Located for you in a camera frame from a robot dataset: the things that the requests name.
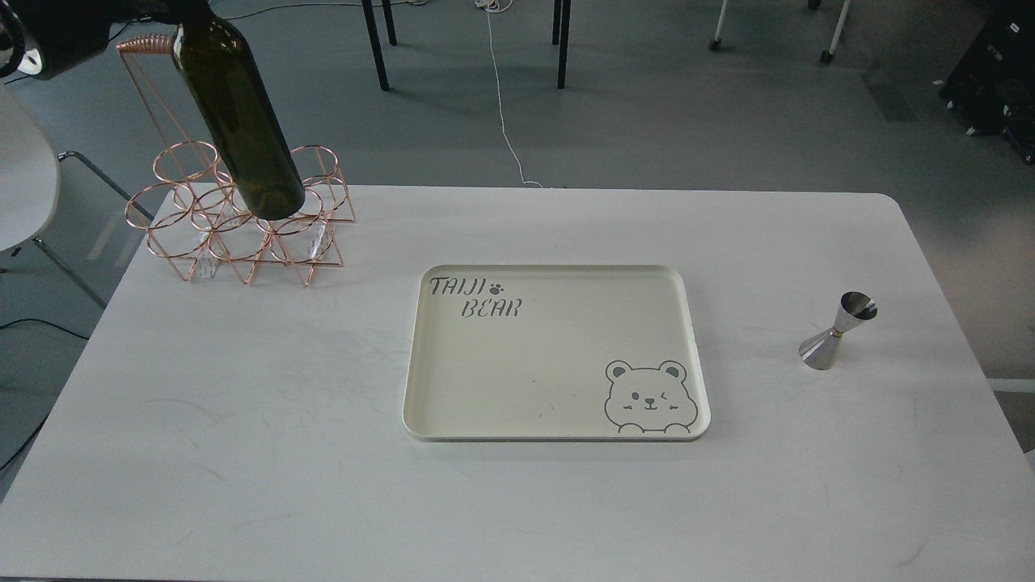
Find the white chair legs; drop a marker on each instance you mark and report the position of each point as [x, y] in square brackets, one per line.
[775, 26]

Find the black equipment case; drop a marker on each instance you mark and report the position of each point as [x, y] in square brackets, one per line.
[991, 87]

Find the steel double jigger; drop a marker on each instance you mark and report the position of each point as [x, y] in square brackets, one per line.
[821, 350]

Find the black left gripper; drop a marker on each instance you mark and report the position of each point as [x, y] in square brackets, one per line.
[173, 11]

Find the rose gold wire bottle rack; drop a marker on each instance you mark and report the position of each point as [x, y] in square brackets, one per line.
[194, 217]

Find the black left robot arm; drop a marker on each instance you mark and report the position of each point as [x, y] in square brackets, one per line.
[46, 38]

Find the black table legs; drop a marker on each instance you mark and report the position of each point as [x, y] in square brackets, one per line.
[470, 46]

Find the cream bear serving tray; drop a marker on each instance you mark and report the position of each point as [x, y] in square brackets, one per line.
[554, 352]

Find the white round chair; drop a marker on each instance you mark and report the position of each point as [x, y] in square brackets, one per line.
[30, 184]

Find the dark green wine bottle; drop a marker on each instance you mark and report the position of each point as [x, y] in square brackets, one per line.
[217, 64]

